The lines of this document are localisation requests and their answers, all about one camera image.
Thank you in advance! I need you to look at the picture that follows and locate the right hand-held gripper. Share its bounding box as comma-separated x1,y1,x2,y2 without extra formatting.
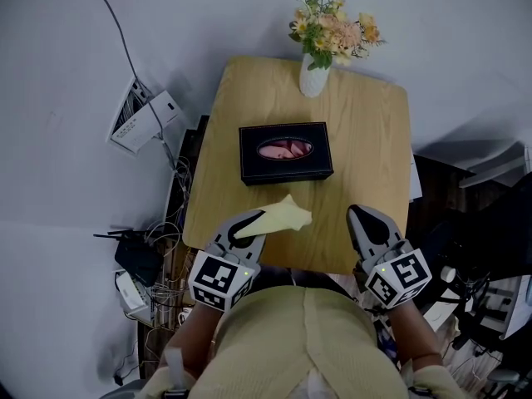
346,204,433,310

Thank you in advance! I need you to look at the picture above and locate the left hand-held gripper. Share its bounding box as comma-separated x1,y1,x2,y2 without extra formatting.
187,208,268,313

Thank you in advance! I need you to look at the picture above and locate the yellow cloth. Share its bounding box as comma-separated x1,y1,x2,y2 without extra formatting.
234,194,313,240

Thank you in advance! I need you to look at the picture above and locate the black tissue box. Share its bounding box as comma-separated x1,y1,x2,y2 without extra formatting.
238,121,335,187

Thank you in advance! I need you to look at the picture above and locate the person's left forearm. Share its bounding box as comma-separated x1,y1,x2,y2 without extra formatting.
165,303,221,376

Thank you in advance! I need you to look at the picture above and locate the person's right forearm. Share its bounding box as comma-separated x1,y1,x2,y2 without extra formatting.
386,305,444,367

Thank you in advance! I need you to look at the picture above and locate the white and black device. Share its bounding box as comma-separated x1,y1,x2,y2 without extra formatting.
423,264,495,332

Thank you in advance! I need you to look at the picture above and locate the black office chair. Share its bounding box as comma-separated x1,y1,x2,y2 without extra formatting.
411,189,532,340

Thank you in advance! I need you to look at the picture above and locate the black router with antennas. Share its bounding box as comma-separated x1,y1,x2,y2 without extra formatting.
93,229,163,287

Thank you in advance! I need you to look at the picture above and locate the pink tissue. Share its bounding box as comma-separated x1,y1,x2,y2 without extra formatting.
256,138,313,161

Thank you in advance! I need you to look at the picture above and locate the person's yellow shirt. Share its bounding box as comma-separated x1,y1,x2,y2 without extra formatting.
139,285,470,399

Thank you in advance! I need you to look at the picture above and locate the white network device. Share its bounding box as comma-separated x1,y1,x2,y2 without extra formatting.
115,271,150,316

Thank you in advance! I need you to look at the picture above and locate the white side table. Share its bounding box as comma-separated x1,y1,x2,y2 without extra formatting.
505,274,532,340

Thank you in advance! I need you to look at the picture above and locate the white vase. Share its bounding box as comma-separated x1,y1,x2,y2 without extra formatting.
298,52,332,98

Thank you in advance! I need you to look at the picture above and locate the grey chair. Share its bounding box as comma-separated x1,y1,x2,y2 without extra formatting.
99,378,146,399

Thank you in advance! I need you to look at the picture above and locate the yellow flower bouquet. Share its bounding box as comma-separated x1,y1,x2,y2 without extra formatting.
288,0,387,71

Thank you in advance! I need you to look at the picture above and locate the tangle of thin cables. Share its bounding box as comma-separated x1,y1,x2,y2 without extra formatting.
143,155,196,328

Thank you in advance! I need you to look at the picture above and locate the grey arm strap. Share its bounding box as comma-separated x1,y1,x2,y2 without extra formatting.
165,346,189,392

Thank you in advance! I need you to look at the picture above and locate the white wall panel box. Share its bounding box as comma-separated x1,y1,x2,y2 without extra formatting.
106,76,184,156

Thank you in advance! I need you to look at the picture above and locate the grey wall cable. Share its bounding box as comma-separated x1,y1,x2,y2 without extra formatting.
86,0,178,170

